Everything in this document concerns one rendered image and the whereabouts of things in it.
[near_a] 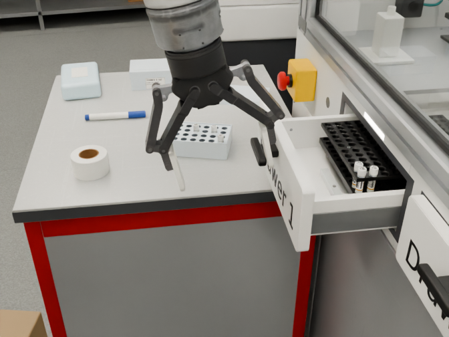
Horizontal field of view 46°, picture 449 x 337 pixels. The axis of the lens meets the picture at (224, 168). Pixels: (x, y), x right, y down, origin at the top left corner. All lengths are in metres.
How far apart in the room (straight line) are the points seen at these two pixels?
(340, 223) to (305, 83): 0.43
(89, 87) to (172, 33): 0.72
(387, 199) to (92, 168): 0.54
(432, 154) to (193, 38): 0.33
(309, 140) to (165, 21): 0.42
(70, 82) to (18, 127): 1.67
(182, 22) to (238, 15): 0.94
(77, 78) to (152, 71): 0.18
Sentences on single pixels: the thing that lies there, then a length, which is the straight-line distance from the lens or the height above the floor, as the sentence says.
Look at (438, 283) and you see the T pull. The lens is 0.63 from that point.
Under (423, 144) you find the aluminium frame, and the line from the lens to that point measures 0.72.
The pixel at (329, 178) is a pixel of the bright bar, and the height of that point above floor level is 0.85.
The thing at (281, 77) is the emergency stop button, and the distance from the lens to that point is 1.13.
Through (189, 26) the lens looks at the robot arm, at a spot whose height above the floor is 1.13.
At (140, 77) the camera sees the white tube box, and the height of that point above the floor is 0.80.
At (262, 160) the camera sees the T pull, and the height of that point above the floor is 0.91.
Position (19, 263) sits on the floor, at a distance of 2.09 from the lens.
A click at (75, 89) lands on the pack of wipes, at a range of 1.36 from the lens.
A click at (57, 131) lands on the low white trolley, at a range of 1.24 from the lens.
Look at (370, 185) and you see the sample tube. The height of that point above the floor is 0.88.
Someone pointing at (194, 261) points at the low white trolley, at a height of 0.59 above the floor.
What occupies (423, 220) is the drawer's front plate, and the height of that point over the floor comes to 0.92.
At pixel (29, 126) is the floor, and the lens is 3.01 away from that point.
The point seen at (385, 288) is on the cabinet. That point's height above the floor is 0.72.
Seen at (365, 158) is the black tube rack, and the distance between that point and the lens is 0.84.
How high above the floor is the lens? 1.32
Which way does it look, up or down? 32 degrees down
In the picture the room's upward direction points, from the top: straight up
